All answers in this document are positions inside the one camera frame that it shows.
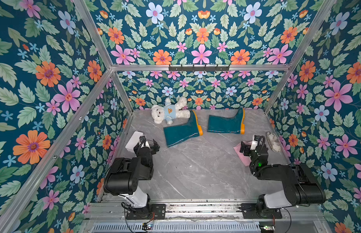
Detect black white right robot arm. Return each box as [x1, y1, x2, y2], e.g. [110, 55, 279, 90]
[239, 136, 326, 214]

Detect white ventilation grille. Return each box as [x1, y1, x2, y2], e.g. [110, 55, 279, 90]
[92, 222, 261, 233]

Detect black hook rail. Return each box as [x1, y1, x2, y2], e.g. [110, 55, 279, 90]
[168, 65, 230, 72]

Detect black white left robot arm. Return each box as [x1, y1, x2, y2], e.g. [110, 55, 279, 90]
[103, 135, 160, 211]

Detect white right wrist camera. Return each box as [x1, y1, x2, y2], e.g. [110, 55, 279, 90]
[250, 140, 260, 150]

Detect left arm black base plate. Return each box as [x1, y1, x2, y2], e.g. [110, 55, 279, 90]
[126, 204, 167, 220]

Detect white rectangular box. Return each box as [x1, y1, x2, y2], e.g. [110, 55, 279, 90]
[125, 131, 144, 153]

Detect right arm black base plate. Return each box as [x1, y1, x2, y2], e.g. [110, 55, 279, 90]
[239, 203, 282, 219]

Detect map print glasses case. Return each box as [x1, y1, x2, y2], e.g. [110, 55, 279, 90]
[266, 132, 281, 152]

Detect pink microfiber cloth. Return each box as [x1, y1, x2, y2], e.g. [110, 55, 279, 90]
[233, 141, 252, 167]

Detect teal rubber boot orange sole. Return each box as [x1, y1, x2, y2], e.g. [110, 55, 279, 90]
[164, 110, 203, 148]

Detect white teddy bear blue shirt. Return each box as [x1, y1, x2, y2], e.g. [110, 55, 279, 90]
[151, 97, 191, 125]

